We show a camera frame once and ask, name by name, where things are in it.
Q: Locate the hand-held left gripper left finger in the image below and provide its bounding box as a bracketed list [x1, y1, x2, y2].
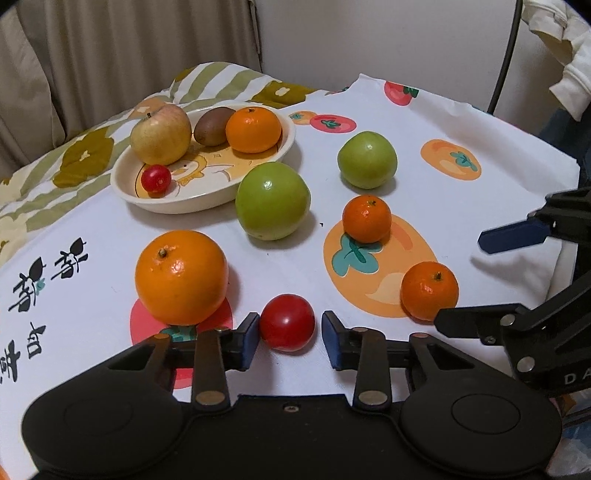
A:
[99, 312, 260, 411]

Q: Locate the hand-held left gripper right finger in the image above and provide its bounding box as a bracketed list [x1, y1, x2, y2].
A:
[322, 310, 481, 409]

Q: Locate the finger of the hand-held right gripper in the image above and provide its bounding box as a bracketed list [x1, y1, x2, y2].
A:
[479, 187, 591, 254]
[434, 277, 591, 345]

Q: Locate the red cherry tomato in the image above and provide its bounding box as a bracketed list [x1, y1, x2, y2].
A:
[141, 164, 172, 195]
[259, 294, 316, 352]

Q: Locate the cream bear-print bowl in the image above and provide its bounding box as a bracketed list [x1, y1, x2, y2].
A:
[110, 104, 297, 214]

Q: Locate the medium orange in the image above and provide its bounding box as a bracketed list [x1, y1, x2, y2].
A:
[225, 106, 283, 154]

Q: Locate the brown kiwi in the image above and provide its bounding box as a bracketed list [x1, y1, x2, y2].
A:
[193, 106, 237, 147]

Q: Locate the yellow-red apple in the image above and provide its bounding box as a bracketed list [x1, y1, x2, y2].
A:
[130, 104, 192, 165]

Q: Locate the white fruit-print cloth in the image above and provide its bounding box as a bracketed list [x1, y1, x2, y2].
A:
[0, 73, 581, 468]

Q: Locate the large orange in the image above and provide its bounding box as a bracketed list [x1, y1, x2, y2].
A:
[135, 230, 229, 326]

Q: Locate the small mandarin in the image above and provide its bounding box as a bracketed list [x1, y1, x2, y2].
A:
[342, 195, 392, 244]

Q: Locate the green apple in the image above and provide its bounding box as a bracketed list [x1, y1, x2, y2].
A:
[337, 131, 398, 190]
[235, 162, 311, 241]

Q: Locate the black curved pole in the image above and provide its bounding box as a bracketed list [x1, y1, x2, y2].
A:
[487, 0, 525, 116]

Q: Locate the white garment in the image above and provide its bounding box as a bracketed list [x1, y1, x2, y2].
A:
[523, 0, 591, 123]

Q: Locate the floral striped blanket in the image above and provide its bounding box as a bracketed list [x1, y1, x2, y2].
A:
[0, 61, 324, 265]

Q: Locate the beige curtain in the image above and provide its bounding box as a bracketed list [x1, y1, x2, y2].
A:
[0, 0, 260, 182]

